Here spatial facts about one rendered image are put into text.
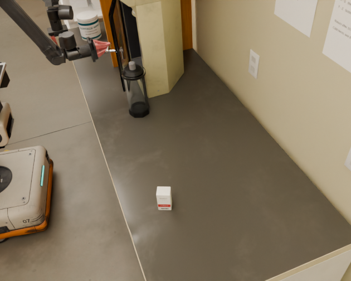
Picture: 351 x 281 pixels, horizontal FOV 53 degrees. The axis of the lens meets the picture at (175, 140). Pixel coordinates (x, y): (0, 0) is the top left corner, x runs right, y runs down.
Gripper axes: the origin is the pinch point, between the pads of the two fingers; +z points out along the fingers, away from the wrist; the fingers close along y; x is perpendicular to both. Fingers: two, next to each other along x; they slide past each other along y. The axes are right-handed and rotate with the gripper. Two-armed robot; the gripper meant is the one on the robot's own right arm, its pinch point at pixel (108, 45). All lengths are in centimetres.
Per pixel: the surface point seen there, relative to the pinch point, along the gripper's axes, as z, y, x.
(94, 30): 2, -18, 62
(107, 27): 4.6, -1.7, 23.7
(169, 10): 28.3, 14.0, -8.7
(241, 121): 46, -26, -48
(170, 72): 25.7, -15.6, -11.0
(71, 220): -48, -120, 5
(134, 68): 5.7, -1.5, -23.0
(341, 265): 48, -41, -117
